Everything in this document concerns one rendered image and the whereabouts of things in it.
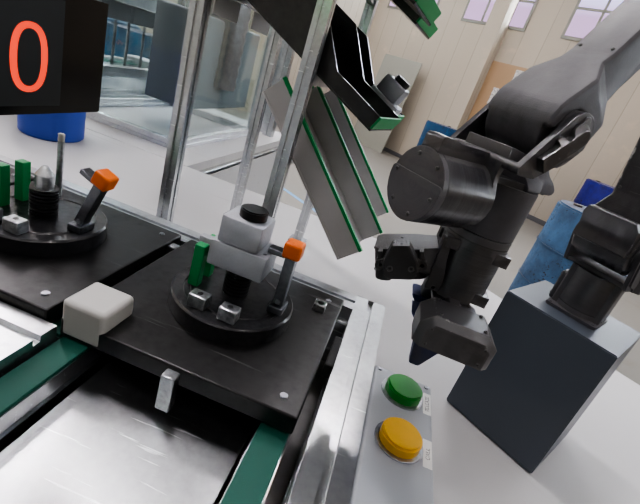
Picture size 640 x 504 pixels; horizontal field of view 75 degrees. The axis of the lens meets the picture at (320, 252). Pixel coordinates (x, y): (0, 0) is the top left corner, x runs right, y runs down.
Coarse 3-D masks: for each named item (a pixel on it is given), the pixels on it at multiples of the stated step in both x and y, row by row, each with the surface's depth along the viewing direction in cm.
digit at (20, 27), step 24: (0, 0) 21; (24, 0) 22; (48, 0) 23; (0, 24) 21; (24, 24) 22; (48, 24) 24; (0, 48) 22; (24, 48) 23; (48, 48) 24; (0, 72) 22; (24, 72) 23; (48, 72) 25; (0, 96) 23; (24, 96) 24; (48, 96) 25
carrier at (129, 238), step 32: (0, 192) 48; (32, 192) 48; (64, 192) 62; (0, 224) 46; (32, 224) 48; (64, 224) 50; (96, 224) 52; (128, 224) 59; (0, 256) 44; (32, 256) 46; (64, 256) 48; (96, 256) 50; (128, 256) 52; (160, 256) 57; (0, 288) 40; (32, 288) 41; (64, 288) 43
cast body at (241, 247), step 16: (240, 208) 45; (256, 208) 44; (224, 224) 43; (240, 224) 42; (256, 224) 43; (272, 224) 45; (208, 240) 46; (224, 240) 43; (240, 240) 43; (256, 240) 43; (208, 256) 45; (224, 256) 44; (240, 256) 44; (256, 256) 43; (272, 256) 45; (240, 272) 44; (256, 272) 44
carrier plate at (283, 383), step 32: (192, 256) 56; (128, 288) 46; (160, 288) 48; (128, 320) 41; (160, 320) 43; (320, 320) 52; (128, 352) 39; (160, 352) 39; (192, 352) 40; (224, 352) 41; (256, 352) 43; (288, 352) 44; (320, 352) 46; (192, 384) 38; (224, 384) 38; (256, 384) 39; (288, 384) 40; (256, 416) 38; (288, 416) 37
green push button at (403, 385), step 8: (392, 376) 46; (400, 376) 46; (408, 376) 47; (392, 384) 45; (400, 384) 45; (408, 384) 46; (416, 384) 46; (392, 392) 44; (400, 392) 44; (408, 392) 44; (416, 392) 45; (400, 400) 44; (408, 400) 43; (416, 400) 44
